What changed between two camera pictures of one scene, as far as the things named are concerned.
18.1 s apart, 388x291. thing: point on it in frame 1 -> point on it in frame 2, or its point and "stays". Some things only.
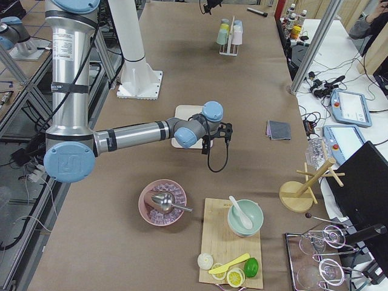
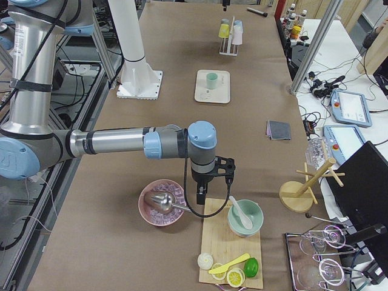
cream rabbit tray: (184, 113) -> (220, 94)
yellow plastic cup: (224, 27) stays
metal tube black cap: (257, 12) stays
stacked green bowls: (252, 210) stays
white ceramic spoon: (247, 219) stays
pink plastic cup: (237, 37) stays
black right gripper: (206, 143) -> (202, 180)
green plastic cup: (221, 37) -> (211, 80)
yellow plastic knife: (219, 269) stays
